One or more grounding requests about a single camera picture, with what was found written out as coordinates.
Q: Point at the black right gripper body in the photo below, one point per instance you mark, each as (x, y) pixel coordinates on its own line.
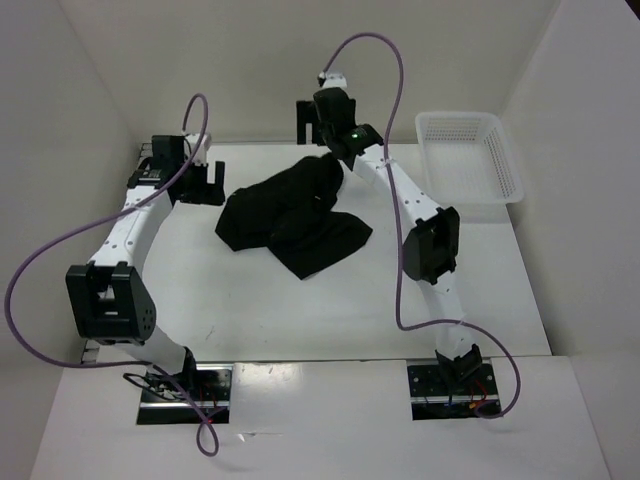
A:
(325, 129)

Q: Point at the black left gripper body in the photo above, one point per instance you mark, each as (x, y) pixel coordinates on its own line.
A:
(198, 198)

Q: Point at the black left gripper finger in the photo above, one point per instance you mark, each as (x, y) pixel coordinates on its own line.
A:
(219, 178)
(201, 178)

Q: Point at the black shorts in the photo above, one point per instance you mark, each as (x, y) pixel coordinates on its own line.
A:
(292, 215)

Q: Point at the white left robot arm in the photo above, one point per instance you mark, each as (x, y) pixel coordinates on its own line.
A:
(166, 165)

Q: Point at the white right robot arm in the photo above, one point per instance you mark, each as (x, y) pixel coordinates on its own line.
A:
(428, 250)

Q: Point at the white plastic basket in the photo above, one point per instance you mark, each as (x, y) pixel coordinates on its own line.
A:
(467, 159)

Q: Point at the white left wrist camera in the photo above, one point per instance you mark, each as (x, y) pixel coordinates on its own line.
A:
(197, 147)

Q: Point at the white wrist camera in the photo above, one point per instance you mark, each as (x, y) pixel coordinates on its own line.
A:
(327, 80)
(197, 147)

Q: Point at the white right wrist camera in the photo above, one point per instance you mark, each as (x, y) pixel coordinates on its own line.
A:
(327, 80)

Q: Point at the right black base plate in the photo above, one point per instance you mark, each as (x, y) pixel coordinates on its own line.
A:
(430, 398)

